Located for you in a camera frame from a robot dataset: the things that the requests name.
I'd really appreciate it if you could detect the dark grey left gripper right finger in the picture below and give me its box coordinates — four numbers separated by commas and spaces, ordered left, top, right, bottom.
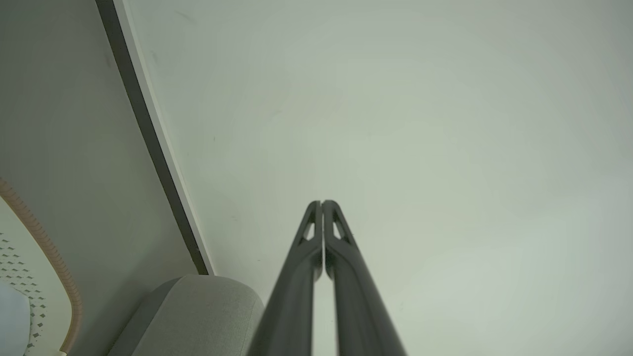
322, 199, 407, 356

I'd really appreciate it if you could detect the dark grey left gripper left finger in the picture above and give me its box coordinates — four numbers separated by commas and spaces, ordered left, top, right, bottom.
247, 200, 323, 356

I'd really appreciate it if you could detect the white laundry basket brown rim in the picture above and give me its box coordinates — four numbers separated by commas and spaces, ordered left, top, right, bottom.
0, 177, 84, 356

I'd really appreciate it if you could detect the grey fabric sofa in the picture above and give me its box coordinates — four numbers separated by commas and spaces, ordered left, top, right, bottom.
107, 274, 266, 356

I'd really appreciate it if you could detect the white black baseboard strip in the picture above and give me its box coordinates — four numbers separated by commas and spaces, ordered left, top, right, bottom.
95, 0, 215, 276

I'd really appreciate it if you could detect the pale white cloth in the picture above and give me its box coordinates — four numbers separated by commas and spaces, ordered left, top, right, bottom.
0, 280, 32, 356

